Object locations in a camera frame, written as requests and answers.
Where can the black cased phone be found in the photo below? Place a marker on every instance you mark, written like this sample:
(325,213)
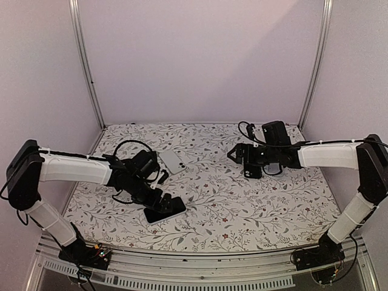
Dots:
(252,171)

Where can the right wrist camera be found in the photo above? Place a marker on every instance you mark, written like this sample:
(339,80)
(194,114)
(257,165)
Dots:
(271,134)

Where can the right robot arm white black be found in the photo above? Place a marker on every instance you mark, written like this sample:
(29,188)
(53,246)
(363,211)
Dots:
(367,156)

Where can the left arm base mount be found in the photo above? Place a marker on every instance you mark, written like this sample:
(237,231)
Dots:
(79,253)

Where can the right aluminium frame post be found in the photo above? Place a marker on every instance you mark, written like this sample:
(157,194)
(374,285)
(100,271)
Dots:
(318,60)

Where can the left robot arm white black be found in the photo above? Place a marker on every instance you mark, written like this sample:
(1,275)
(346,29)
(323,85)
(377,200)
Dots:
(33,165)

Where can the front aluminium rail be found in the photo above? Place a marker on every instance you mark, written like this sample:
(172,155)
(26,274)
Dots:
(137,269)

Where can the floral patterned table mat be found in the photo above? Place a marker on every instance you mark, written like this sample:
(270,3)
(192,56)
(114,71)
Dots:
(226,212)

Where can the aluminium frame post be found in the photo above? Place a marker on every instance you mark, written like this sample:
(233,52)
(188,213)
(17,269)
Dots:
(80,43)
(318,60)

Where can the white cased phone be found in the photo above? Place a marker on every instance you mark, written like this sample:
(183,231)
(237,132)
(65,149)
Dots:
(153,217)

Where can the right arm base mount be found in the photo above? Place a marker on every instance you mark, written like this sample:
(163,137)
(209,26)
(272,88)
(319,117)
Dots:
(330,259)

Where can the light blue cased phone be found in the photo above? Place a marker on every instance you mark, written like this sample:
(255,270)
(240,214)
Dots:
(273,169)

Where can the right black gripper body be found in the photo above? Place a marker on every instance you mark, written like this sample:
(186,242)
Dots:
(268,156)

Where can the left aluminium frame post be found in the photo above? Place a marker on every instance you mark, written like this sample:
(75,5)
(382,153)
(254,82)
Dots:
(80,43)

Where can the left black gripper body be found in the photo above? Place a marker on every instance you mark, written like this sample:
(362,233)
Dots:
(140,196)

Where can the bare silver white phone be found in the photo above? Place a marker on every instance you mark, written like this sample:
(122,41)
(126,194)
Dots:
(172,162)

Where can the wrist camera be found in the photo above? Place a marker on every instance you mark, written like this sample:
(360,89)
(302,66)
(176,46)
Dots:
(146,163)
(271,134)

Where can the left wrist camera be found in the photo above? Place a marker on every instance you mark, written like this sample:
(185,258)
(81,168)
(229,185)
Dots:
(146,163)

